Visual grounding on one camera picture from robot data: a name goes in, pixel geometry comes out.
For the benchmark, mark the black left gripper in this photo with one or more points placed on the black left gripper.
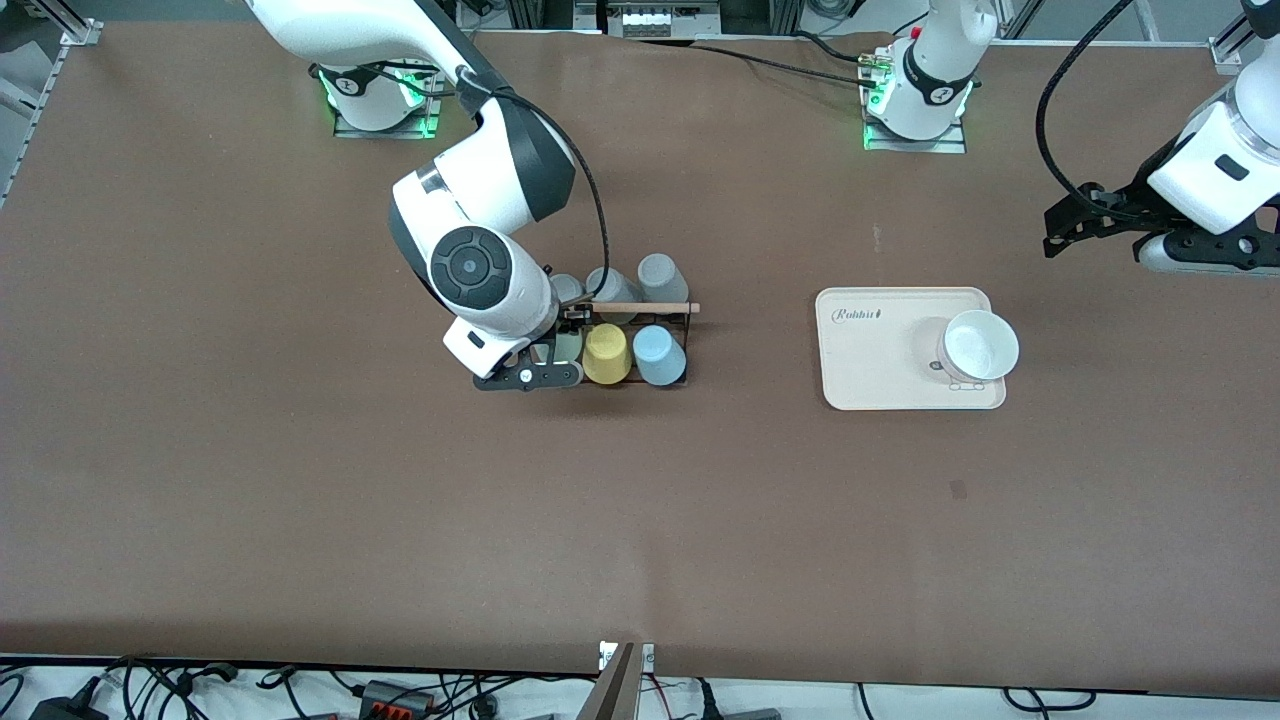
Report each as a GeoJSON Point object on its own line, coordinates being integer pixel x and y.
{"type": "Point", "coordinates": [1133, 201]}

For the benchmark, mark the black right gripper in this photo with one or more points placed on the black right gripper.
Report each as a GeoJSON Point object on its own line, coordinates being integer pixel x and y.
{"type": "Point", "coordinates": [573, 313]}

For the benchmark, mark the mint green cup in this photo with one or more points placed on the mint green cup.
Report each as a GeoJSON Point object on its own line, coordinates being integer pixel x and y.
{"type": "Point", "coordinates": [570, 350]}

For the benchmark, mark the light blue cup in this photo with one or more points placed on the light blue cup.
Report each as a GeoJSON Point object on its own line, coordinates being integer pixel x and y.
{"type": "Point", "coordinates": [660, 358]}

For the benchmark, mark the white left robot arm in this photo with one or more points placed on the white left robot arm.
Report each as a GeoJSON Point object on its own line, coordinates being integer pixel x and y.
{"type": "Point", "coordinates": [935, 95]}

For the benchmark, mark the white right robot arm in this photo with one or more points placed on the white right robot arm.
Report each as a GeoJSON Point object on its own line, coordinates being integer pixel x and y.
{"type": "Point", "coordinates": [480, 200]}

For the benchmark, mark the grey cup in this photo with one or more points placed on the grey cup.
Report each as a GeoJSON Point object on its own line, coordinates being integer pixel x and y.
{"type": "Point", "coordinates": [612, 288]}
{"type": "Point", "coordinates": [662, 278]}
{"type": "Point", "coordinates": [570, 288]}

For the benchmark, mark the yellow cup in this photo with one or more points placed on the yellow cup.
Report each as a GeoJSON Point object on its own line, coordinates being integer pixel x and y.
{"type": "Point", "coordinates": [608, 355]}

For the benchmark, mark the white bowl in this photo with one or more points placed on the white bowl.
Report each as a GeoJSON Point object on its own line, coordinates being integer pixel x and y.
{"type": "Point", "coordinates": [980, 346]}

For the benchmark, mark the cream plastic tray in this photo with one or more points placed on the cream plastic tray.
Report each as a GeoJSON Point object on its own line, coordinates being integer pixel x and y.
{"type": "Point", "coordinates": [880, 385]}

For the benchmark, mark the white device with slots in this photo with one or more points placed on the white device with slots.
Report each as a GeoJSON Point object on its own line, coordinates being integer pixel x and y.
{"type": "Point", "coordinates": [660, 20]}

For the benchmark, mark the black orange terminal block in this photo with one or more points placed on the black orange terminal block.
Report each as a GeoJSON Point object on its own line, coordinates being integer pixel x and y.
{"type": "Point", "coordinates": [395, 700]}

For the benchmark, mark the black power adapter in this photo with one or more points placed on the black power adapter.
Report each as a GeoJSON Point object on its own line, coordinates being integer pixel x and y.
{"type": "Point", "coordinates": [70, 710]}

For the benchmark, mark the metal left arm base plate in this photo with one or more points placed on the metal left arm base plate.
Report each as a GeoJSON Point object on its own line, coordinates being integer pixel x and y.
{"type": "Point", "coordinates": [915, 146]}

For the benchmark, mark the aluminium corner bracket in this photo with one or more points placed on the aluminium corner bracket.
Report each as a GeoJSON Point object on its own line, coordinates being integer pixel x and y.
{"type": "Point", "coordinates": [1225, 55]}
{"type": "Point", "coordinates": [80, 32]}

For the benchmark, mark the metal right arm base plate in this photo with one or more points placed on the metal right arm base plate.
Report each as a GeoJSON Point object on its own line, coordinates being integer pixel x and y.
{"type": "Point", "coordinates": [432, 105]}

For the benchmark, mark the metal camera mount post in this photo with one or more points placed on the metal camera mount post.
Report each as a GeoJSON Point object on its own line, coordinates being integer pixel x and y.
{"type": "Point", "coordinates": [615, 690]}

